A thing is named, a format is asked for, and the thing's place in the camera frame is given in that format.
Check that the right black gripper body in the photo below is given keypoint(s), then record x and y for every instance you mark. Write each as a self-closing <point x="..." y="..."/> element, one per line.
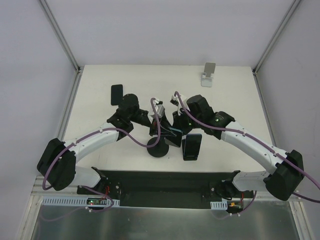
<point x="178" y="123"/>

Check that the black round-base clamp stand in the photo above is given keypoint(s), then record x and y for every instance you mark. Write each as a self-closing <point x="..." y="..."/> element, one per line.
<point x="159" y="150"/>

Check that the right white cable duct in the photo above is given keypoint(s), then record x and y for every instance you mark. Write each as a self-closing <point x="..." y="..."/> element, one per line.
<point x="219" y="205"/>

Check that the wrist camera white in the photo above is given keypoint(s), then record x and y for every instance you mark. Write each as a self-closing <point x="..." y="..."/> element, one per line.
<point x="157" y="109"/>
<point x="177" y="100"/>

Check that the right aluminium frame post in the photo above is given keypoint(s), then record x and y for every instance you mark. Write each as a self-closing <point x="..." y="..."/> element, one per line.
<point x="277" y="34"/>

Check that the aluminium frame post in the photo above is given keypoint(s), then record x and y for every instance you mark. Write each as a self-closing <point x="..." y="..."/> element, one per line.
<point x="59" y="35"/>
<point x="277" y="34"/>

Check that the black folding phone stand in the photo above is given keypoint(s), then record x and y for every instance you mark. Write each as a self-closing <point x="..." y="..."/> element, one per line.
<point x="190" y="149"/>

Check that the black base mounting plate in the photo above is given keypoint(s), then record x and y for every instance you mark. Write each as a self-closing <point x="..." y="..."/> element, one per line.
<point x="151" y="189"/>

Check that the left white cable duct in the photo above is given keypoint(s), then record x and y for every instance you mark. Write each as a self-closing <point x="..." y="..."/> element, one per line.
<point x="68" y="201"/>

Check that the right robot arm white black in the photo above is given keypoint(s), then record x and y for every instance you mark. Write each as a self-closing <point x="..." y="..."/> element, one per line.
<point x="282" y="170"/>

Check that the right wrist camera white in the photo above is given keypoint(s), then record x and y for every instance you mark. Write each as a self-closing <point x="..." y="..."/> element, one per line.
<point x="177" y="100"/>

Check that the blue phone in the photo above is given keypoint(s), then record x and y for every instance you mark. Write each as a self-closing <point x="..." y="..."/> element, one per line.
<point x="196" y="136"/>

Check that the white cable duct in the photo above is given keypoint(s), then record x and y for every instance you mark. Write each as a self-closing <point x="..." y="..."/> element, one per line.
<point x="219" y="205"/>
<point x="68" y="201"/>

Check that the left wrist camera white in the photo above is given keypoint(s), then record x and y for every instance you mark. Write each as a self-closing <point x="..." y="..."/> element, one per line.
<point x="157" y="109"/>

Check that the silver metal phone stand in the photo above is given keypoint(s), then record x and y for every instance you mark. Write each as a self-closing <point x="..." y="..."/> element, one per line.
<point x="207" y="75"/>

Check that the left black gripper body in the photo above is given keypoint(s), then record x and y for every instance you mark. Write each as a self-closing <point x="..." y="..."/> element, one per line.
<point x="155" y="125"/>

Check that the black phone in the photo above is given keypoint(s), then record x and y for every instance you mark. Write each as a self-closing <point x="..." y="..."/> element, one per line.
<point x="174" y="137"/>
<point x="116" y="94"/>

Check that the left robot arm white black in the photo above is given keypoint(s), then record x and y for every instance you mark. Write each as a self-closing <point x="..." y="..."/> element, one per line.
<point x="59" y="161"/>

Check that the left aluminium frame post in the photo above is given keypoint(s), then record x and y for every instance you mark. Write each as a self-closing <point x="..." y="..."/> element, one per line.
<point x="59" y="35"/>

